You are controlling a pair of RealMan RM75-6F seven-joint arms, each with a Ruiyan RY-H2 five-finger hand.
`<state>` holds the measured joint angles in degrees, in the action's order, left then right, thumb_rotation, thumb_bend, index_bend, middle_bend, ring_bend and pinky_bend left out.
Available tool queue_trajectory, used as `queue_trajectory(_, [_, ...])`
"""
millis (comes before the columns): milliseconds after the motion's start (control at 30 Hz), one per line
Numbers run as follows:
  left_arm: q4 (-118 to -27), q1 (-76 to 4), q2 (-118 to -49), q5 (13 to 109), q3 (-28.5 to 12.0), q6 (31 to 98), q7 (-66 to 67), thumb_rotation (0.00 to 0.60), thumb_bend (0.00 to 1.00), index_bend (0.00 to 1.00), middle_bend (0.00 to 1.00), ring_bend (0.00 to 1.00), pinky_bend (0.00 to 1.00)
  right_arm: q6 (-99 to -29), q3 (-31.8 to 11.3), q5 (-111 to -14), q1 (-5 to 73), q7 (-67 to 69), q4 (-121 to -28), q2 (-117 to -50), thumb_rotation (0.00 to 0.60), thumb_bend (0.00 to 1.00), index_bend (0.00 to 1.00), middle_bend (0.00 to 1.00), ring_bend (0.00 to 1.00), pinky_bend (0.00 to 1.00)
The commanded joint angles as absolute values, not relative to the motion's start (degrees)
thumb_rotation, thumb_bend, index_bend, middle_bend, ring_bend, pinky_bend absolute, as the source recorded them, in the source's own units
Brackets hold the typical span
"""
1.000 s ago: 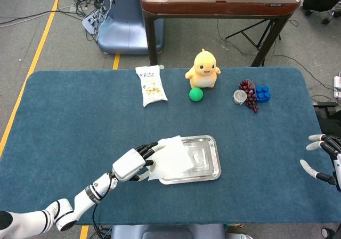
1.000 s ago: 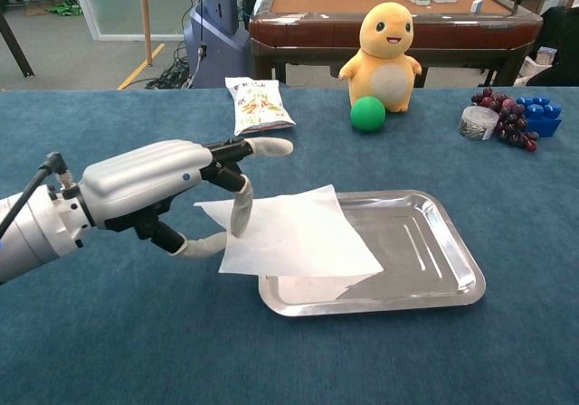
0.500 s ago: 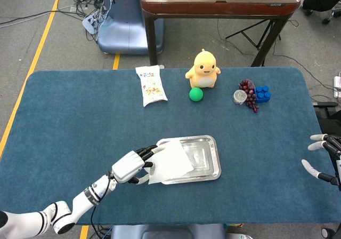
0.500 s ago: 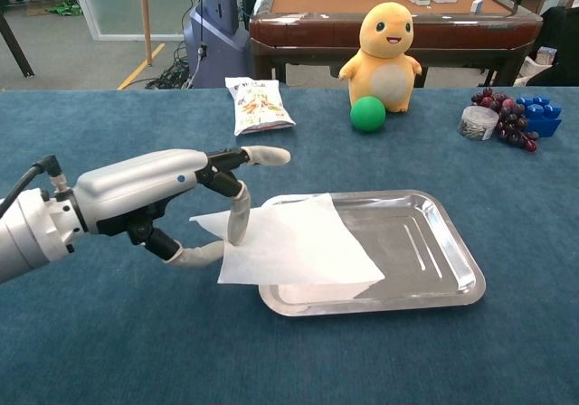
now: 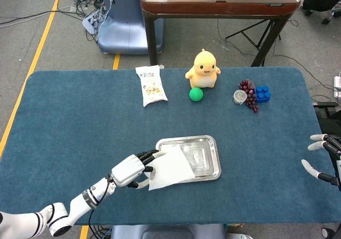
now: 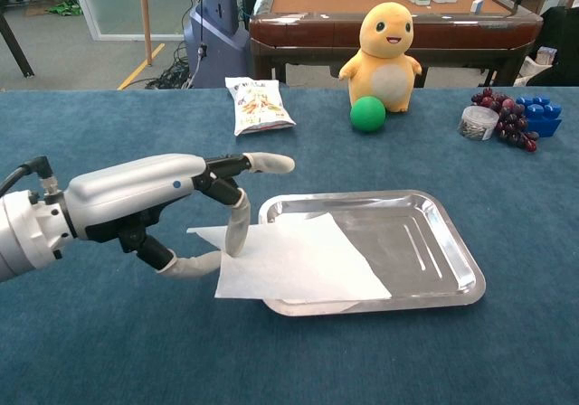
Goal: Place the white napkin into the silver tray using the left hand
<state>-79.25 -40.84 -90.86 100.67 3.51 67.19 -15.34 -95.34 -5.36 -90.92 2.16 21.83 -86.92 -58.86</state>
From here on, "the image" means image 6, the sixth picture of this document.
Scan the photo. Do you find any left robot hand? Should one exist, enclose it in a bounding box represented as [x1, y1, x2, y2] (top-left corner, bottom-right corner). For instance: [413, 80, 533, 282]
[64, 151, 297, 280]

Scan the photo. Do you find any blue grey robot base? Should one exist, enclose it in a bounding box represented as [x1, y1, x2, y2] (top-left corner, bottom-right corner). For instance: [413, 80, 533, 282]
[183, 0, 251, 89]

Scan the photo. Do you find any yellow floor tape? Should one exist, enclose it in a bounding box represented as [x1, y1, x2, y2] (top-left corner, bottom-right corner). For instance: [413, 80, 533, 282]
[117, 42, 166, 91]

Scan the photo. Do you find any blue table cloth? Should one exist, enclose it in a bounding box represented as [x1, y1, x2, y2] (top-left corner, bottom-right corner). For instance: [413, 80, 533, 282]
[0, 87, 579, 405]

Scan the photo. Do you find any white snack bag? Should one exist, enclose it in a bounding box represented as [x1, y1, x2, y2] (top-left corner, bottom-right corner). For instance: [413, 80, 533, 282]
[224, 76, 298, 137]

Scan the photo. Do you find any wooden pole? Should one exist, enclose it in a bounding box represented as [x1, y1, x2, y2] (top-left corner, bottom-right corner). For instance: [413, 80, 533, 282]
[138, 0, 154, 67]

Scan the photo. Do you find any white framed glass partition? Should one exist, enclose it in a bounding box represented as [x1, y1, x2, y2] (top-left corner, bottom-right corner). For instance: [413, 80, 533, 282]
[67, 0, 195, 42]

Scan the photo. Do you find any black table leg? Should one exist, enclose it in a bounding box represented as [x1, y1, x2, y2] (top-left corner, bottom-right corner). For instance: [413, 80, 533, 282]
[0, 10, 36, 79]

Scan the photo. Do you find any green object on floor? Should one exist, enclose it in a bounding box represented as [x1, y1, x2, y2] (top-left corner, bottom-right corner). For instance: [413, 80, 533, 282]
[47, 0, 84, 17]

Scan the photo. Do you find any brown mahjong table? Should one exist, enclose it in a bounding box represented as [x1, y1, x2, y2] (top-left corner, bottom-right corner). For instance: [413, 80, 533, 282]
[248, 0, 545, 88]

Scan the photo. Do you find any green ball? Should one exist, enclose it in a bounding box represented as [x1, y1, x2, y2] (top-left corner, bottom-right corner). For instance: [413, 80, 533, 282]
[349, 96, 387, 133]

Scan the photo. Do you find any silver metal tray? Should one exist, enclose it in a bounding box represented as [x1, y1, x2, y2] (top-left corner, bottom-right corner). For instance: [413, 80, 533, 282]
[258, 189, 488, 318]

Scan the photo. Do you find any yellow plush toy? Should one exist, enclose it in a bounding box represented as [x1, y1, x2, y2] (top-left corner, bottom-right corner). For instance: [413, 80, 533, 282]
[337, 1, 423, 114]

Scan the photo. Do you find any clear jar of screws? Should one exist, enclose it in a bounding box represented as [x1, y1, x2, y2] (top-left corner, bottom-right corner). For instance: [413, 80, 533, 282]
[457, 105, 500, 142]

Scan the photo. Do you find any purple grape bunch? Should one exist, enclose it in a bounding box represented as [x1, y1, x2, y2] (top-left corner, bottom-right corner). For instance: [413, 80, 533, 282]
[470, 87, 541, 154]

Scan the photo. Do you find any blue toy brick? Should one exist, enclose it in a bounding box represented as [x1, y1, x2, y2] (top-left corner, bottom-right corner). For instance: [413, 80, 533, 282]
[516, 95, 564, 138]

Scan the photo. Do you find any person in black clothes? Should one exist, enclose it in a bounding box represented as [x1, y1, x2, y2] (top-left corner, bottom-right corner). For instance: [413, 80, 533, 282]
[527, 0, 579, 88]

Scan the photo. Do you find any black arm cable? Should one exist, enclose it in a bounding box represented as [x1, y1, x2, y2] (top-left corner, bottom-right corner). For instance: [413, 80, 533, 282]
[0, 155, 62, 201]

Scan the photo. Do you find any black floor cable bundle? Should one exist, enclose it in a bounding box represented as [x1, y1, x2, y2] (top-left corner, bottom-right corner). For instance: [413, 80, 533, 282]
[145, 41, 200, 90]

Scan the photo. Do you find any hanging black pendant cable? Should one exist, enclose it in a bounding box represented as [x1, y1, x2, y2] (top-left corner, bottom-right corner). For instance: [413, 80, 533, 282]
[194, 0, 208, 62]

